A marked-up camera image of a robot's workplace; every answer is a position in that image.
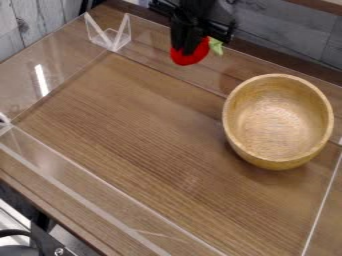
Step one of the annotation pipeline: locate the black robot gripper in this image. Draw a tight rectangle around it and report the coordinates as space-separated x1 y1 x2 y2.
148 0 239 57

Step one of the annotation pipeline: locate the red felt strawberry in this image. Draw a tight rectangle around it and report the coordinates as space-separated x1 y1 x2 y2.
170 36 223 66

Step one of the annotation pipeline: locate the light wooden bowl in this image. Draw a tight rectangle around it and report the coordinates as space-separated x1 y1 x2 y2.
222 73 334 170

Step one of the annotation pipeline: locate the clear acrylic corner bracket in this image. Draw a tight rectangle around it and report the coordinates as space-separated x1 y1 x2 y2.
84 13 131 52

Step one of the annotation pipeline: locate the clear acrylic tray wall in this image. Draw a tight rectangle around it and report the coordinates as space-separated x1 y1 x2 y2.
0 6 342 256

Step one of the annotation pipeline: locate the black metal table bracket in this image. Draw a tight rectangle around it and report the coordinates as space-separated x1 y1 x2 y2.
31 223 78 256

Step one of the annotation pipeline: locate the black cable bottom left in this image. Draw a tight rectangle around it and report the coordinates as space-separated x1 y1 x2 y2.
0 229 35 249

